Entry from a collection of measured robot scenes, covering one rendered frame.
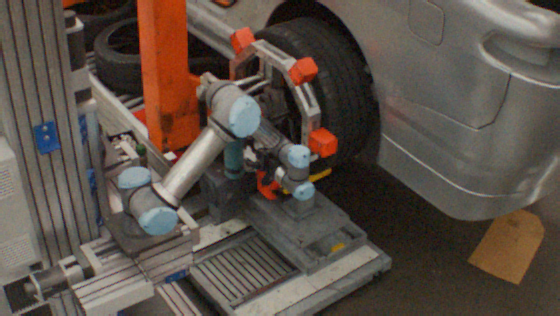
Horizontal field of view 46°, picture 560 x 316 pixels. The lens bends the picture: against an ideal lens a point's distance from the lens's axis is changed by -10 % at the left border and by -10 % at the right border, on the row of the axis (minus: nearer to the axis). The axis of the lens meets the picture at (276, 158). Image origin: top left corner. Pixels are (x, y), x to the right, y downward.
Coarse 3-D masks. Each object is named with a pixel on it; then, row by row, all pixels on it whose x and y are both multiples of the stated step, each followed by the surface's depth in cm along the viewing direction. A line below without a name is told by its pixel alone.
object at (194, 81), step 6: (192, 78) 329; (198, 78) 337; (192, 84) 324; (198, 84) 326; (192, 90) 325; (192, 96) 327; (192, 102) 329; (192, 108) 331; (198, 108) 333; (192, 114) 330; (198, 114) 332; (210, 114) 337; (192, 120) 332; (198, 120) 334; (192, 126) 333; (198, 126) 336; (192, 132) 335; (198, 132) 338; (192, 138) 337
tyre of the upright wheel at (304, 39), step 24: (288, 24) 297; (312, 24) 295; (288, 48) 287; (312, 48) 283; (336, 48) 286; (336, 72) 282; (360, 72) 287; (336, 96) 280; (360, 96) 287; (336, 120) 282; (360, 120) 291; (336, 144) 289; (360, 144) 300; (312, 168) 305
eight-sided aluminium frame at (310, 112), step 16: (256, 48) 291; (272, 48) 290; (240, 64) 308; (272, 64) 286; (288, 64) 280; (288, 80) 281; (304, 96) 283; (304, 112) 279; (320, 112) 282; (304, 128) 284; (256, 144) 322; (304, 144) 288
